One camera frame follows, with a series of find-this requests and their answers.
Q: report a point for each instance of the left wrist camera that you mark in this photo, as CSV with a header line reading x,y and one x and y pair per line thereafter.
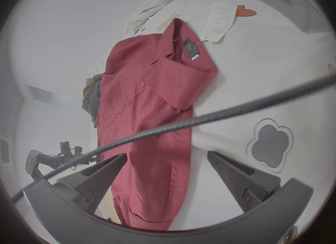
x,y
78,150

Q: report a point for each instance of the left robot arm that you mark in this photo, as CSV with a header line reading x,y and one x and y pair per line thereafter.
x,y
44,159

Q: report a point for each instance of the grey garment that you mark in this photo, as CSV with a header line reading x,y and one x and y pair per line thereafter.
x,y
93,103

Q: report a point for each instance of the clear plastic box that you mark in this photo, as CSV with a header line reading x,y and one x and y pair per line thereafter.
x,y
296,9

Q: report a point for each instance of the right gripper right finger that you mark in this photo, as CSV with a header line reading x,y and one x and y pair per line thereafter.
x,y
246,182

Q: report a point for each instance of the bed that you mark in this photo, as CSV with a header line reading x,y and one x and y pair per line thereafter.
x,y
262,67

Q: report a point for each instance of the red shirt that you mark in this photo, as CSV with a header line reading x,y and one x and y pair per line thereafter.
x,y
147,93

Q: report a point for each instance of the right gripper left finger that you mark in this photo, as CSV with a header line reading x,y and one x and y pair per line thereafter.
x,y
89,185

